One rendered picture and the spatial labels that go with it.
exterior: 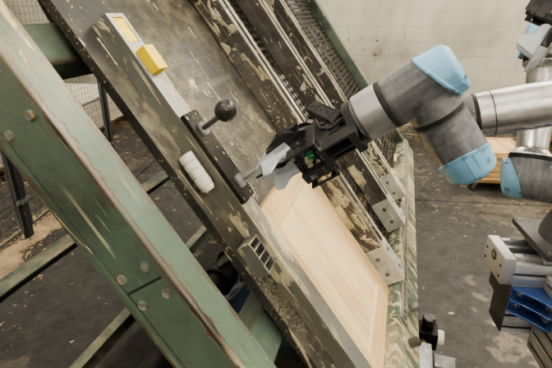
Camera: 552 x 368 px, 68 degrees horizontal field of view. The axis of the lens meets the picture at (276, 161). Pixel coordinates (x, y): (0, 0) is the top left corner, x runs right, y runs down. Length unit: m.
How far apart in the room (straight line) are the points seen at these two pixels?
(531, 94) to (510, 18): 6.01
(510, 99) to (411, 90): 0.21
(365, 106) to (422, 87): 0.08
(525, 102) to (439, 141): 0.19
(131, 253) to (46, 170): 0.16
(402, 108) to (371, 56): 5.75
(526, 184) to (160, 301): 1.07
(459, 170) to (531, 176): 0.75
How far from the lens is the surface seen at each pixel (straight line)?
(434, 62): 0.58
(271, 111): 1.15
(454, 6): 6.50
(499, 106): 0.74
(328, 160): 0.61
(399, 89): 0.58
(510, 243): 1.50
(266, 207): 0.88
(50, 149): 0.60
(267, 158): 0.68
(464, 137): 0.61
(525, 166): 1.37
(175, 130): 0.77
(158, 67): 0.78
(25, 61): 0.62
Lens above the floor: 1.68
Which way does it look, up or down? 21 degrees down
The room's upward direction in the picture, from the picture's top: straight up
